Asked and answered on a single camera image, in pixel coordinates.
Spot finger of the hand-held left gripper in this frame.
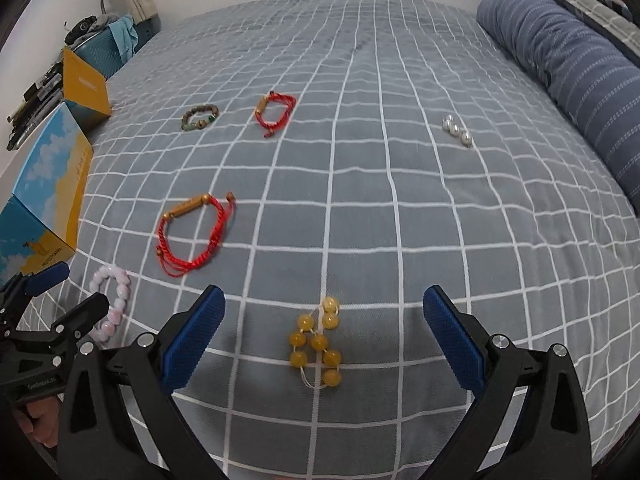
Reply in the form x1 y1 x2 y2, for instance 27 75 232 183
9 292 111 365
0 261 71 317

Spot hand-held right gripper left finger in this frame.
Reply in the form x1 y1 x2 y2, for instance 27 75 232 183
56 285 232 480

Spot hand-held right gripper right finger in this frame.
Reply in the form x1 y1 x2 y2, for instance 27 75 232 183
422 285 594 480

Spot pink bead bracelet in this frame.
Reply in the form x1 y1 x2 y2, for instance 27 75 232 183
89 263 132 346

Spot yellow bead bracelet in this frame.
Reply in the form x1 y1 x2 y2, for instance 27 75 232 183
289 296 344 390

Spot person's left hand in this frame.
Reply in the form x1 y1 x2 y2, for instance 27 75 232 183
17 399 63 445

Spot blue yellow cardboard box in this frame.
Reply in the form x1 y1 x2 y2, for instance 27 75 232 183
0 102 94 288

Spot grey checked bed sheet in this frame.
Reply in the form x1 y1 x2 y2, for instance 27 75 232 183
22 0 640 480

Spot cluttered desk items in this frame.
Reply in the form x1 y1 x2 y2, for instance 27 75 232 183
6 62 66 152

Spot yellow open cardboard box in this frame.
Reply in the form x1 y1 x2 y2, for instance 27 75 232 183
62 47 112 127

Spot light blue cloth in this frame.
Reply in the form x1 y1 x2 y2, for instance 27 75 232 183
109 16 139 61

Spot blue striped pillow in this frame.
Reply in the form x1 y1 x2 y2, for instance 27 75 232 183
475 0 640 218

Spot large red cord bracelet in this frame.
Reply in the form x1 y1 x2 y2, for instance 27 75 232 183
156 192 239 278

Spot white pearl bracelet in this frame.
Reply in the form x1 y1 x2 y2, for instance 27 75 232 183
442 114 475 150

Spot brown bead bracelet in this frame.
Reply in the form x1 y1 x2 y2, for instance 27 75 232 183
181 103 220 130

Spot small red cord bracelet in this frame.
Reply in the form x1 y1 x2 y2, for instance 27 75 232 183
254 91 298 139

